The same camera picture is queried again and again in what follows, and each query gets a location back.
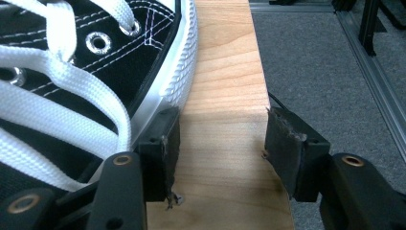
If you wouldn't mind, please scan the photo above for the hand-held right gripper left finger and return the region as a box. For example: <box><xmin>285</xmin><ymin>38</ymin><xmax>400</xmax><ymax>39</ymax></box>
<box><xmin>138</xmin><ymin>105</ymin><xmax>185</xmax><ymax>211</ymax></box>

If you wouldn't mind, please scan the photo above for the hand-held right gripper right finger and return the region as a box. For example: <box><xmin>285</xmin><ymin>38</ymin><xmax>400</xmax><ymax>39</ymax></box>
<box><xmin>262</xmin><ymin>106</ymin><xmax>331</xmax><ymax>203</ymax></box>

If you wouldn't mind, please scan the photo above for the black white canvas sneaker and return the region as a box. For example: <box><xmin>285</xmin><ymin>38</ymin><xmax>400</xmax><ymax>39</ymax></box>
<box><xmin>0</xmin><ymin>0</ymin><xmax>199</xmax><ymax>205</ymax></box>

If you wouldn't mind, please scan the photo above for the black metal stand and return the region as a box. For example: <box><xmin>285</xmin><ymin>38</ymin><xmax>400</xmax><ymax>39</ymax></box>
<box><xmin>357</xmin><ymin>0</ymin><xmax>390</xmax><ymax>58</ymax></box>

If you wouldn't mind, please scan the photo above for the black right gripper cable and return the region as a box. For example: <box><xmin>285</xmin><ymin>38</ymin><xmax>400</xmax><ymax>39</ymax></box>
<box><xmin>267</xmin><ymin>91</ymin><xmax>282</xmax><ymax>109</ymax></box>

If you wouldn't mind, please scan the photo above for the metal floor rail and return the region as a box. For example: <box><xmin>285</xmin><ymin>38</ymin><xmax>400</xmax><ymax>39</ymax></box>
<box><xmin>335</xmin><ymin>9</ymin><xmax>406</xmax><ymax>162</ymax></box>
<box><xmin>248</xmin><ymin>2</ymin><xmax>335</xmax><ymax>14</ymax></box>

